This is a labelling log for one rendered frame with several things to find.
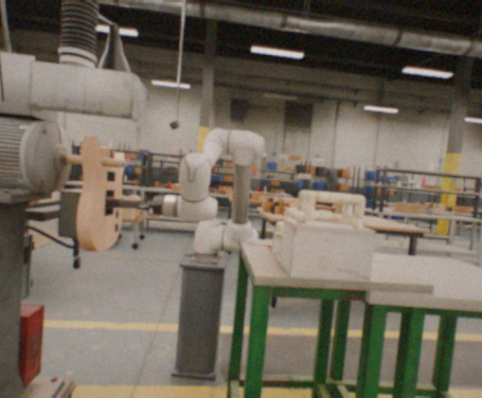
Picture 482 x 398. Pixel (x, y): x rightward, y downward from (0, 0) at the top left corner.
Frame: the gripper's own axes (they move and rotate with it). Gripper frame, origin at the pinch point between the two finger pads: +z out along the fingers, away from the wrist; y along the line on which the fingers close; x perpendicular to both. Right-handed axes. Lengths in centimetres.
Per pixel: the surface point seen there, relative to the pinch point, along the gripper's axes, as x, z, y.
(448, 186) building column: 72, -742, 677
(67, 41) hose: 50, 8, -23
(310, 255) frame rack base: -11, -72, -29
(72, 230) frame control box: -13.6, 18.8, 11.9
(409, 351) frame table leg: -43, -111, -26
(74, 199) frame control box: -0.2, 18.6, 11.3
